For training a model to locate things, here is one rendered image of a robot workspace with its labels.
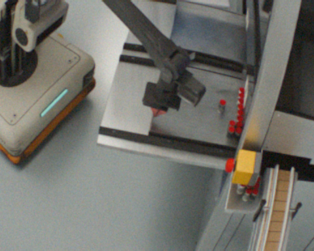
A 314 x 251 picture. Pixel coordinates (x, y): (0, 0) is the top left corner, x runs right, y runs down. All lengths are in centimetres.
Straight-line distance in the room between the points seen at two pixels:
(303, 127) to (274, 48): 33
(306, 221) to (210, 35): 80
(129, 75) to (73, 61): 86
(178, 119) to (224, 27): 46
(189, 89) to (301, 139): 37
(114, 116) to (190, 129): 22
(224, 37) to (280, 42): 81
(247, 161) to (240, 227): 55
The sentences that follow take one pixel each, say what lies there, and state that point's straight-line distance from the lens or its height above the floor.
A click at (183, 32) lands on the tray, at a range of 231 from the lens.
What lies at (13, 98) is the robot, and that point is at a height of 28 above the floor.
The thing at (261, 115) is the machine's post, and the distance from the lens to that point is 177.
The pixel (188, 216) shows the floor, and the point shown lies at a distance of 290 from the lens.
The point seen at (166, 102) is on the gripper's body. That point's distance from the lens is 194.
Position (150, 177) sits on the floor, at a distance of 298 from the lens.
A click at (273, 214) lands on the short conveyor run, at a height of 93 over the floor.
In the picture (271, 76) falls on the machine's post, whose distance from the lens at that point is 164.
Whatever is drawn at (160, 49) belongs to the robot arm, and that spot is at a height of 122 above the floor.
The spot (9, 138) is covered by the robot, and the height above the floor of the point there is 26.
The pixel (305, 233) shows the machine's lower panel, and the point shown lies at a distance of 242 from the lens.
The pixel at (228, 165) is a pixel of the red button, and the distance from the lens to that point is 185.
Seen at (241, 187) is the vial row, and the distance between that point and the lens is 193.
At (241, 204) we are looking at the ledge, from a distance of 195.
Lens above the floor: 255
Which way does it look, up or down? 54 degrees down
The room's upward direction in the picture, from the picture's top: 9 degrees clockwise
